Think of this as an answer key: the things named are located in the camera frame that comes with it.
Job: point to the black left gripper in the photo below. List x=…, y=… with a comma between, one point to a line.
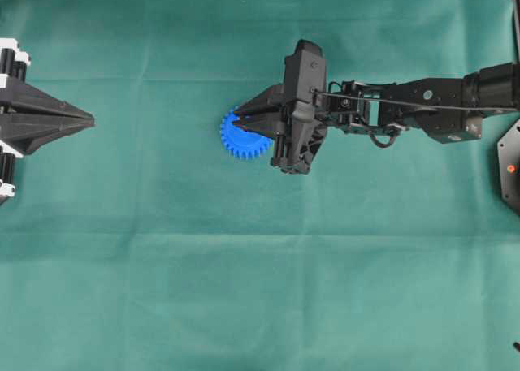
x=25, y=135

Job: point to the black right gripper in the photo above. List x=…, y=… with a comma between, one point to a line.
x=251, y=118

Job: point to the blue plastic gear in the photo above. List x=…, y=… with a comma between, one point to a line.
x=239, y=143

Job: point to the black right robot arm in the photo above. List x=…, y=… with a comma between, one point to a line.
x=447, y=110

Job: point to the green cloth table cover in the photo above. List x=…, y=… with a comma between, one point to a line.
x=141, y=244

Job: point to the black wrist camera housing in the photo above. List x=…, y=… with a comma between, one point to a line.
x=305, y=73

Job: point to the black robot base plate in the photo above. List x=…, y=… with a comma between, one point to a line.
x=508, y=159

